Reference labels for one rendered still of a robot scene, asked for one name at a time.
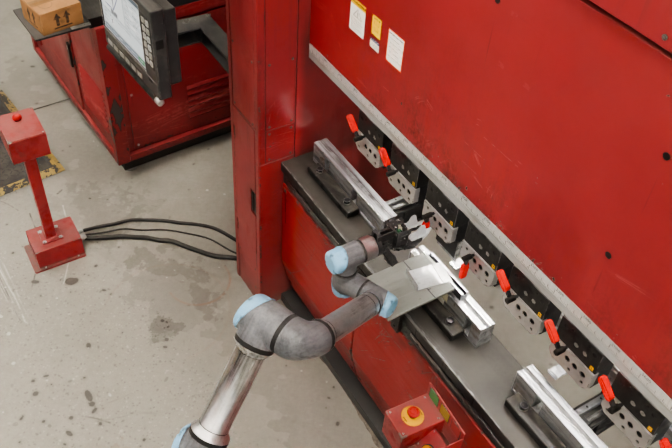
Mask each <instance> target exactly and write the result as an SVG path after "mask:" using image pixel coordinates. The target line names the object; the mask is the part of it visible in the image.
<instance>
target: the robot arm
mask: <svg viewBox="0 0 672 448"><path fill-rule="evenodd" d="M393 218H396V219H395V220H393V221H390V222H389V220H391V219H393ZM422 223H423V222H417V217H416V215H413V216H411V217H410V219H409V221H408V222H407V223H404V220H403V219H402V217H400V218H399V215H397V216H394V217H392V218H389V219H387V220H385V225H384V229H381V230H379V231H377V229H374V230H372V234H370V235H366V236H363V237H361V238H358V239H356V240H353V241H351V242H348V243H346V244H343V245H341V246H337V247H335V248H334V249H332V250H330V251H328V252H327V253H326V254H325V261H326V266H327V268H328V269H329V271H330V272H331V273H332V278H331V287H332V292H333V293H334V295H335V296H337V297H339V298H344V299H345V298H349V297H351V298H353V300H351V301H349V302H348V303H346V304H345V305H343V306H341V307H340V308H338V309H336V310H335V311H333V312H331V313H330V314H328V315H326V316H325V317H323V318H322V319H313V320H311V321H307V320H305V319H303V318H301V317H299V316H298V315H296V314H295V313H293V312H292V311H290V310H289V309H287V308H286V307H284V306H283V305H281V304H279V303H278V302H276V300H275V299H272V298H270V297H268V296H266V295H265V294H256V295H254V296H252V297H250V298H249V299H248V300H246V301H245V302H244V303H243V304H242V305H241V306H240V308H239V309H238V310H237V312H236V314H235V316H234V318H233V324H234V326H235V328H237V331H236V333H235V335H234V340H235V342H236V346H235V348H234V350H233V352H232V354H231V357H230V359H229V361H228V363H227V365H226V367H225V369H224V371H223V373H222V375H221V377H220V379H219V381H218V383H217V385H216V387H215V389H214V391H213V393H212V395H211V397H210V399H209V401H208V404H207V406H206V408H205V410H204V412H203V414H202V416H201V418H200V419H198V420H194V421H193V422H192V423H190V424H187V425H186V426H184V427H183V428H182V429H181V430H180V433H179V434H177V436H176V437H175V439H174V441H173V444H172V447H171V448H227V446H228V444H229V442H230V436H229V433H228V432H229V430H230V428H231V426H232V424H233V422H234V420H235V418H236V416H237V414H238V412H239V410H240V408H241V406H242V404H243V402H244V400H245V398H246V395H247V393H248V391H249V389H250V387H251V385H252V383H253V381H254V379H255V377H256V375H257V373H258V371H259V369H260V367H261V365H262V363H263V361H264V359H265V358H268V357H271V356H272V355H273V354H274V353H275V354H276V355H278V356H279V357H281V358H283V359H287V360H292V361H303V360H310V359H314V358H318V357H320V356H322V355H325V354H326V353H328V352H329V351H331V350H332V349H333V347H334V346H335V343H336V342H337V341H339V340H340V339H342V338H343V337H344V336H346V335H347V334H349V333H350V332H352V331H353V330H355V329H356V328H358V327H359V326H361V325H362V324H364V323H365V322H367V321H368V320H370V319H371V318H373V317H374V316H376V315H377V314H378V315H379V316H382V317H384V318H388V317H389V316H390V315H391V314H392V313H393V312H394V310H395V308H396V306H397V303H398V299H397V297H396V296H395V295H393V294H392V293H390V292H389V291H387V290H385V289H384V288H382V287H380V286H379V285H377V284H375V283H374V282H372V281H370V280H369V279H367V278H365V277H364V276H362V275H360V274H359V273H357V266H358V265H360V264H363V263H365V262H368V261H370V260H373V259H375V258H377V257H378V256H380V255H383V256H384V260H385V262H386V263H388V264H390V265H391V266H392V267H393V266H394V265H395V264H397V263H398V261H397V260H396V259H397V258H396V256H395V254H393V253H392V252H391V251H390V250H392V249H393V250H394V251H395V250H396V251H400V250H403V249H404V250H407V249H411V248H414V247H416V246H417V245H418V244H419V243H420V242H421V241H422V240H423V239H424V238H425V237H426V236H427V235H428V234H429V232H430V230H431V227H429V228H425V225H422ZM417 229H418V230H417ZM416 230H417V231H416ZM411 231H416V232H414V233H412V234H411ZM408 237H409V239H408ZM388 247H389V248H388Z"/></svg>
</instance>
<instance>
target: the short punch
mask: <svg viewBox="0 0 672 448"><path fill-rule="evenodd" d="M436 240H437V243H438V244H439V245H440V246H441V247H442V249H443V250H444V251H445V252H446V253H447V254H448V255H449V256H450V257H451V258H452V259H453V260H454V261H455V262H456V259H457V258H458V257H459V255H460V251H461V247H462V242H463V241H462V240H461V241H459V242H457V243H453V242H451V243H445V242H444V241H443V240H442V239H441V238H440V237H439V236H438V235H437V234H436Z"/></svg>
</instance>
